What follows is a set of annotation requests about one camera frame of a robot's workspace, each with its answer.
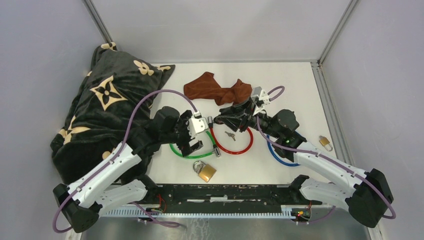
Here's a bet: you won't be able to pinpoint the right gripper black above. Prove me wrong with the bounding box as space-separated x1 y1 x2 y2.
216 96 282 139

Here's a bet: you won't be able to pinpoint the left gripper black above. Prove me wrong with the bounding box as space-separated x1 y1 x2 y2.
160 110 204 157

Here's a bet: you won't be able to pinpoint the green cable lock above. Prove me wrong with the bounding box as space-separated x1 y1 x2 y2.
169 130 221 159

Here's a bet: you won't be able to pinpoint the red cable lock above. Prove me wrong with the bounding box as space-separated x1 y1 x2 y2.
206 115 255 156

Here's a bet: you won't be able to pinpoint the blue cable lock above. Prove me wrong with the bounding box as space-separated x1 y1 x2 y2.
267 132 307 167

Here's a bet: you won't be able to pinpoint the black padlock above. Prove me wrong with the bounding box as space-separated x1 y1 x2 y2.
213 114 232 125

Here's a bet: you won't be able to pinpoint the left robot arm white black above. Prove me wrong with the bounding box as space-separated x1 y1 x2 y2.
52 106 209 233

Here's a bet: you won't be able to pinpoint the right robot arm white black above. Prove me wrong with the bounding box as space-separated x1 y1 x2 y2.
213 99 397 228

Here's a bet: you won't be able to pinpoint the red lock keys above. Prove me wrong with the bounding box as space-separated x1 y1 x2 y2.
225 131 236 141

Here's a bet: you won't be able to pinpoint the brown cloth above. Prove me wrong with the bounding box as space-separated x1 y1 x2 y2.
183 71 253 106

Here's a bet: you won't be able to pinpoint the small brass padlock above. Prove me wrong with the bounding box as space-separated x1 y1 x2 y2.
319 135 334 152

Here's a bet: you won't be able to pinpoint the black floral blanket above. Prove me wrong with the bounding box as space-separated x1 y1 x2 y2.
50 42 176 185

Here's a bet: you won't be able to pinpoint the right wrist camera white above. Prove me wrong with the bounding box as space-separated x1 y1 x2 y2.
250 86 270 108

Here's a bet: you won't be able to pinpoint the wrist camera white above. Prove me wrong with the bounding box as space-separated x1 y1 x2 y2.
188 111 209 138
250 86 270 108

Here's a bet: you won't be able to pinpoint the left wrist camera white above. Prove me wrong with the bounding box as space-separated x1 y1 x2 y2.
188 111 209 138

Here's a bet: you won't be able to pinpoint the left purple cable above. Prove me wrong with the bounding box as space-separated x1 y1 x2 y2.
52 89 200 234

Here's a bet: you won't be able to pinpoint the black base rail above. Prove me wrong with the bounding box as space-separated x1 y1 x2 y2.
138 184 322 214

